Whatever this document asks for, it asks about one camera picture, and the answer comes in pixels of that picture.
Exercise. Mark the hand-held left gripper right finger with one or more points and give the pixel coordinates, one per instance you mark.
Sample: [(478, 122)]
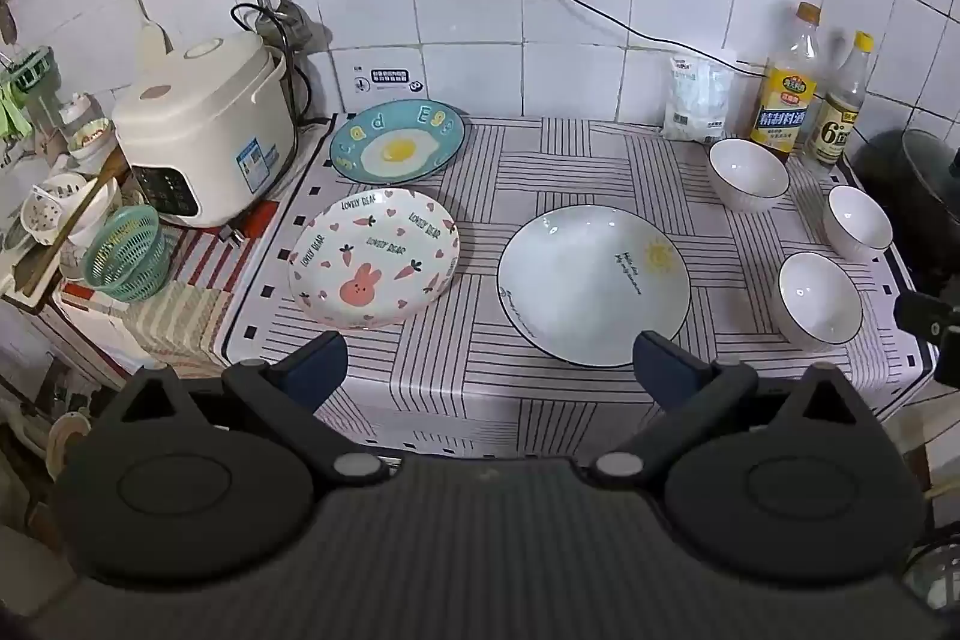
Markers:
[(658, 366)]

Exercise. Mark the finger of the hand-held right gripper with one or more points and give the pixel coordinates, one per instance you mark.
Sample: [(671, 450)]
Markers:
[(926, 314)]

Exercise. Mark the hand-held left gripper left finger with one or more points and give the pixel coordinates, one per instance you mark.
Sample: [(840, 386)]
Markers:
[(324, 366)]

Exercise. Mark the white sun print plate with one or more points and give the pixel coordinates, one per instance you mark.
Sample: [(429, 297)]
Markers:
[(577, 287)]

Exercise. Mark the blue fried egg plate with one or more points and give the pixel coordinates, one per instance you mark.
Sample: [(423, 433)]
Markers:
[(397, 149)]

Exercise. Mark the black wok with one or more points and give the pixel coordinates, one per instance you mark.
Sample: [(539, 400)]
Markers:
[(892, 197)]

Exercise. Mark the red striped cloth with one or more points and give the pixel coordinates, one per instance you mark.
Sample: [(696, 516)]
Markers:
[(195, 317)]

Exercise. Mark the clear vinegar bottle yellow cap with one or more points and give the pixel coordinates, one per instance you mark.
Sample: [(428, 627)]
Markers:
[(840, 123)]

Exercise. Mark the green plastic basket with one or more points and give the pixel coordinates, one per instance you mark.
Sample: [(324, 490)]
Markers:
[(124, 254)]

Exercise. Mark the striped table cover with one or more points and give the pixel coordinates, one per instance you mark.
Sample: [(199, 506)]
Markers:
[(480, 197)]

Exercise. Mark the yellow label cooking wine bottle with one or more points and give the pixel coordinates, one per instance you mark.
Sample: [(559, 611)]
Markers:
[(784, 100)]

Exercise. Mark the white plastic bag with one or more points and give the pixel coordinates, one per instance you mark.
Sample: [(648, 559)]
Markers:
[(697, 100)]

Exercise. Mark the white rice cooker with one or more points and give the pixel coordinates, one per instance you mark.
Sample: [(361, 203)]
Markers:
[(202, 123)]

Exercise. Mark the wooden stick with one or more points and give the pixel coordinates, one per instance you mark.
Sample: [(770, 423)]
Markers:
[(71, 220)]

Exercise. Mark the white strainer bowl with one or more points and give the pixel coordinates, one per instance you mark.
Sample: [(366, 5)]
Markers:
[(64, 209)]

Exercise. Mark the white rice paddle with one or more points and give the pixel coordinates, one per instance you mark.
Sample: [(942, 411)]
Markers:
[(152, 48)]

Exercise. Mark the green plastic hanger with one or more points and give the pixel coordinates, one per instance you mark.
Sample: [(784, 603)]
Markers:
[(26, 78)]

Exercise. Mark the white wall sticker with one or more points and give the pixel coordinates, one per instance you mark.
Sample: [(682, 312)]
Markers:
[(386, 79)]

